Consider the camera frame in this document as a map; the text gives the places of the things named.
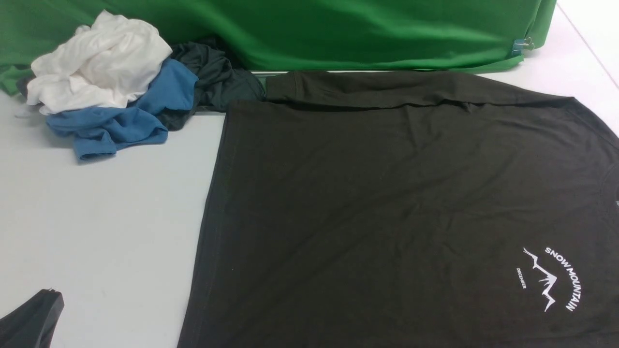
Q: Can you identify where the crumpled dark teal garment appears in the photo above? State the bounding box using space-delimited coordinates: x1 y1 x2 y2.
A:
156 35 265 131

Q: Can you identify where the green backdrop cloth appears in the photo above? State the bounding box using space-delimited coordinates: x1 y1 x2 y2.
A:
0 0 556 94

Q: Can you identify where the crumpled blue garment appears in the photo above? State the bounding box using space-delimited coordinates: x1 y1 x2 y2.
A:
46 58 198 161

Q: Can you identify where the dark gray long-sleeved shirt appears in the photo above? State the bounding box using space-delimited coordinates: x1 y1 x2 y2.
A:
177 71 619 348

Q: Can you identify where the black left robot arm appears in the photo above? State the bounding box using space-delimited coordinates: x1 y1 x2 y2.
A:
0 289 64 348

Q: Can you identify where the crumpled white garment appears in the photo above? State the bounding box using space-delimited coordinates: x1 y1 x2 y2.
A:
26 11 172 115

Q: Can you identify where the blue binder clip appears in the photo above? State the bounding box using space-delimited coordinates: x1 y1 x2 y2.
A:
511 37 535 57

